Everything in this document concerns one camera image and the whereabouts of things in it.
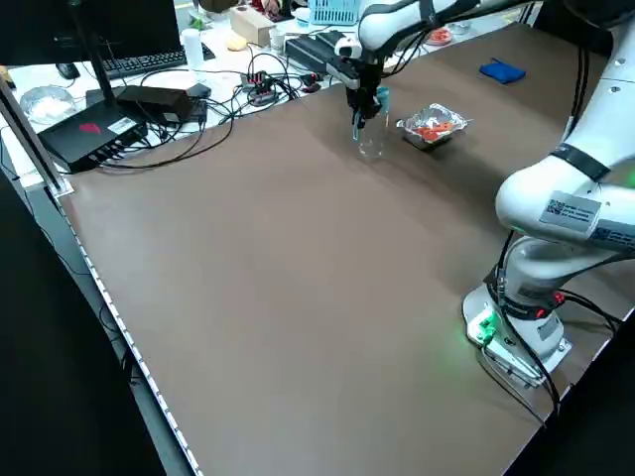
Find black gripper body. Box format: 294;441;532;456
324;55;384;94

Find clear bottle light blue cap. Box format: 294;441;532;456
350;86;391;163

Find aluminum foil pan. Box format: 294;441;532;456
395;102;474;153

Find blue dishcloth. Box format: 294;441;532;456
478;58;527;85

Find white plastic bottle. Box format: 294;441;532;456
180;28;205;70

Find black flat metal box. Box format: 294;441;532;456
285;30;359;75

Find red orange food pieces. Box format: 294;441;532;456
415;121;455;144

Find light blue plastic basket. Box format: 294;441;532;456
308;0;363;26

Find pink plate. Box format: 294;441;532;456
425;27;454;48

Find hub with red plugs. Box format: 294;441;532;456
240;70;280;106

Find light wooden box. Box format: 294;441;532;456
228;5;277;48

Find black power brick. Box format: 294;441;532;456
116;84;194;126

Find black keyboard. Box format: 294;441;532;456
96;48;217;81

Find black router box red logo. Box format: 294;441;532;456
37;86;150;175

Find black computer monitor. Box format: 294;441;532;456
0;0;183;66

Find black looped router cable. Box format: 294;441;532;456
96;96;237;173

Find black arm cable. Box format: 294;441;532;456
570;47;592;135

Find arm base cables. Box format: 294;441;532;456
476;290;622;428

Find aluminium corner frame post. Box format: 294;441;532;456
0;73;74;198

